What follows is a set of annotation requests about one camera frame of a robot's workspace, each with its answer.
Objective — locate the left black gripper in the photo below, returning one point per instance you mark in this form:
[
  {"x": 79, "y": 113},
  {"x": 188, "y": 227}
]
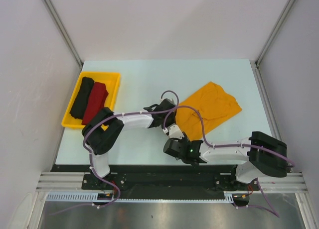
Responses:
[{"x": 173, "y": 116}]

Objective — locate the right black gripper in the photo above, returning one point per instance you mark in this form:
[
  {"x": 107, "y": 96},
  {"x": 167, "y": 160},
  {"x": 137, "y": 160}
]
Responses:
[{"x": 186, "y": 140}]

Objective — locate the orange t shirt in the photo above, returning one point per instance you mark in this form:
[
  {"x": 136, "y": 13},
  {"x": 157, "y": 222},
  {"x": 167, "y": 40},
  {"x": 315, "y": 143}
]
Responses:
[{"x": 215, "y": 107}]

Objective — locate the yellow plastic tray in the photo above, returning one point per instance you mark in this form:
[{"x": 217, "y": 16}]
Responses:
[{"x": 112, "y": 82}]

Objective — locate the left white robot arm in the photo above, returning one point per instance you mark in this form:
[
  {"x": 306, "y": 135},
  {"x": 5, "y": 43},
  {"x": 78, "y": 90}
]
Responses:
[{"x": 101, "y": 133}]

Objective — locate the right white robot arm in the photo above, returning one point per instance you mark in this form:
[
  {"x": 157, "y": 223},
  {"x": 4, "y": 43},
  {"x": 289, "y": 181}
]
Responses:
[{"x": 253, "y": 157}]

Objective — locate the red rolled t shirt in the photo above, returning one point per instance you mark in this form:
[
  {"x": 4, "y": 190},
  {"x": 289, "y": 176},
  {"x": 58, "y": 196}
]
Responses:
[{"x": 96, "y": 102}]

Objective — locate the black rolled t shirt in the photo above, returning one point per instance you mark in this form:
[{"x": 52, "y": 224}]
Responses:
[{"x": 81, "y": 100}]

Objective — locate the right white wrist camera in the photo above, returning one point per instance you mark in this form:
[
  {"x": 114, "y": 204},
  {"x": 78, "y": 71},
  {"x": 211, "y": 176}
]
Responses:
[{"x": 173, "y": 131}]

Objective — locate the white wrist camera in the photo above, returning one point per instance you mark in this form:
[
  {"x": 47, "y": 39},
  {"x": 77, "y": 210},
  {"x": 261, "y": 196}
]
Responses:
[
  {"x": 173, "y": 131},
  {"x": 171, "y": 101}
]

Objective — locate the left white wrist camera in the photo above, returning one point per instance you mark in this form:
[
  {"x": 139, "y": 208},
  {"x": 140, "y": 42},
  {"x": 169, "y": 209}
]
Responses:
[{"x": 171, "y": 101}]

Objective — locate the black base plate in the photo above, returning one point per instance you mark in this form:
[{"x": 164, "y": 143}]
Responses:
[{"x": 176, "y": 183}]

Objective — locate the white slotted cable duct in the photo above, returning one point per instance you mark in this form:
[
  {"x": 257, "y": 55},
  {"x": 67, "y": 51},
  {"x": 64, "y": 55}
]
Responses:
[{"x": 105, "y": 198}]

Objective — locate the right aluminium frame post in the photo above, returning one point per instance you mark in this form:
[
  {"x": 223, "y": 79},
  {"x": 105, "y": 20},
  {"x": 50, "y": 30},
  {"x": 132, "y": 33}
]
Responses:
[{"x": 275, "y": 31}]

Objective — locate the aluminium frame post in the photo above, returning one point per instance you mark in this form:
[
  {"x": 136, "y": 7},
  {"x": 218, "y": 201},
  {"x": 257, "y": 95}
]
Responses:
[
  {"x": 63, "y": 31},
  {"x": 275, "y": 31}
]

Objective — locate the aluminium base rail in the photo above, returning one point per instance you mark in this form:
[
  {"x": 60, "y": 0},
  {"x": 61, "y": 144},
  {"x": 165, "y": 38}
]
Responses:
[{"x": 72, "y": 182}]

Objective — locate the left aluminium frame post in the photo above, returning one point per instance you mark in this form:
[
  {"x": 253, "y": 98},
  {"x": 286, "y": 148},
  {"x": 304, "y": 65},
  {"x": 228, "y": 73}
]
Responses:
[{"x": 63, "y": 31}]

